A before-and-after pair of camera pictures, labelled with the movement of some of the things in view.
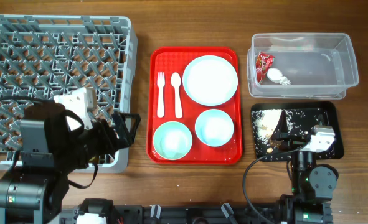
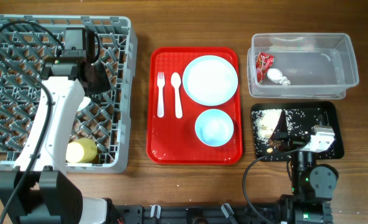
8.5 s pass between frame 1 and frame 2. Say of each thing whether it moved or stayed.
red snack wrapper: stayed
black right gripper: stayed
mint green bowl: moved
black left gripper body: moved
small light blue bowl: stayed
